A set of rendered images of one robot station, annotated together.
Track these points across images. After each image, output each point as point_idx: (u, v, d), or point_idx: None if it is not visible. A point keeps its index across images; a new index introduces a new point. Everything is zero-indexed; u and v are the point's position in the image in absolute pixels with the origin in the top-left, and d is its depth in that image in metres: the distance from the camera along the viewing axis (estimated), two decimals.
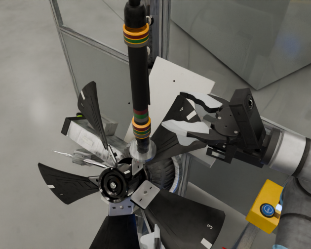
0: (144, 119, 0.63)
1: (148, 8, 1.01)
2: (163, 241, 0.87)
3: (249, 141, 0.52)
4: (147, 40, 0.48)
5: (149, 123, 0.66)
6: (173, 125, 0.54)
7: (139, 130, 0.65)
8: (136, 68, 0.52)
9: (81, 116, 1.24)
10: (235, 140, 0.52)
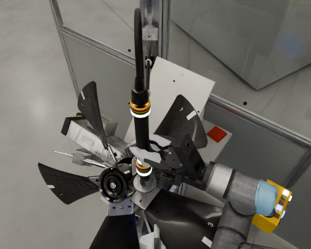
0: None
1: (149, 50, 1.15)
2: (164, 241, 0.88)
3: (190, 172, 0.68)
4: (148, 111, 0.62)
5: None
6: (136, 151, 0.72)
7: (142, 170, 0.79)
8: (140, 129, 0.66)
9: (81, 116, 1.24)
10: (180, 171, 0.69)
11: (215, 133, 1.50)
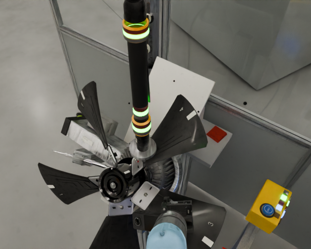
0: (144, 116, 0.63)
1: (148, 5, 1.00)
2: None
3: None
4: (147, 35, 0.48)
5: (149, 120, 0.65)
6: None
7: (139, 127, 0.65)
8: (136, 64, 0.52)
9: (81, 116, 1.24)
10: None
11: (215, 133, 1.50)
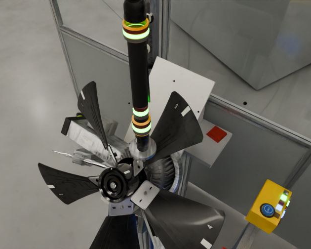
0: (144, 116, 0.63)
1: (148, 5, 1.00)
2: (94, 243, 1.00)
3: None
4: (147, 35, 0.48)
5: (149, 120, 0.65)
6: None
7: (139, 127, 0.65)
8: (136, 64, 0.52)
9: (81, 116, 1.24)
10: None
11: (215, 133, 1.50)
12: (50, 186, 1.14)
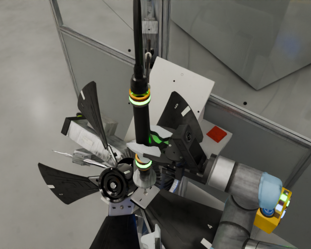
0: None
1: (149, 43, 1.12)
2: (94, 243, 1.00)
3: (191, 164, 0.66)
4: (148, 101, 0.60)
5: None
6: (134, 146, 0.69)
7: (142, 164, 0.77)
8: (140, 120, 0.64)
9: (81, 116, 1.24)
10: (180, 164, 0.67)
11: (215, 133, 1.50)
12: (50, 186, 1.14)
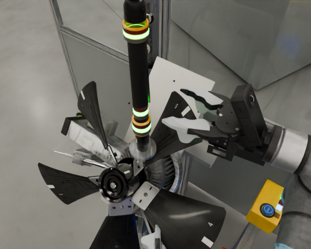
0: (144, 116, 0.63)
1: (148, 5, 1.00)
2: (94, 243, 1.00)
3: (251, 138, 0.51)
4: (147, 36, 0.48)
5: (149, 120, 0.65)
6: (174, 122, 0.53)
7: (139, 127, 0.65)
8: (136, 65, 0.52)
9: (81, 116, 1.24)
10: (236, 137, 0.52)
11: None
12: (50, 186, 1.14)
